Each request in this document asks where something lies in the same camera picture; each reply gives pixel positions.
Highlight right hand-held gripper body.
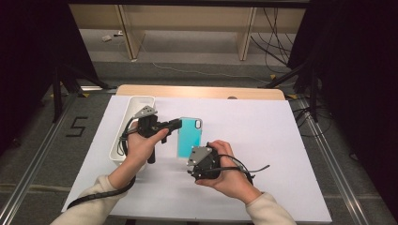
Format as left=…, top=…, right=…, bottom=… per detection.
left=186, top=142, right=222, bottom=183

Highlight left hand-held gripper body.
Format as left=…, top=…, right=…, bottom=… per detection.
left=133, top=105, right=173, bottom=165

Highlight iridescent phone case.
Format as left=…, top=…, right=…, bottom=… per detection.
left=176, top=116, right=204, bottom=159

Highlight white plastic bin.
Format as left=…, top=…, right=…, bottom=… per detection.
left=108, top=95, right=157, bottom=173

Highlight person's left hand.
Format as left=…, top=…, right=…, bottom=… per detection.
left=121, top=121, right=170, bottom=176

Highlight person's right hand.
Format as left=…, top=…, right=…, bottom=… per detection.
left=195, top=139, right=263, bottom=206

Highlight white table cover sheet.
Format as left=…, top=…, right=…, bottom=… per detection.
left=61, top=95, right=333, bottom=224

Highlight black metal stand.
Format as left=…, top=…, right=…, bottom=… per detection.
left=51, top=63, right=111, bottom=124
left=258, top=60, right=321, bottom=124

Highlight beige wooden shelf unit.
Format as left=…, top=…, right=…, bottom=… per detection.
left=69, top=3, right=306, bottom=62

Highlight black curtain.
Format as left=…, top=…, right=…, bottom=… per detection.
left=286, top=0, right=398, bottom=214
left=0, top=0, right=101, bottom=158

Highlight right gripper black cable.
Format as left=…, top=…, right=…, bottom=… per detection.
left=215, top=153, right=271, bottom=187

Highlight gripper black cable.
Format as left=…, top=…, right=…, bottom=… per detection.
left=66, top=116, right=137, bottom=210
left=215, top=153, right=271, bottom=187

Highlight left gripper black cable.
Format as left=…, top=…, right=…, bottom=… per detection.
left=66, top=116, right=137, bottom=210

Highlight black floor cables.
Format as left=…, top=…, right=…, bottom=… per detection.
left=249, top=7, right=302, bottom=68
left=293, top=98, right=333, bottom=139

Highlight black metal frame bar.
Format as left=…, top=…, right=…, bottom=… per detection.
left=68, top=0, right=312, bottom=9

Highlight metal floor rail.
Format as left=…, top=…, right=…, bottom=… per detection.
left=296, top=97, right=371, bottom=225
left=0, top=93, right=80, bottom=225

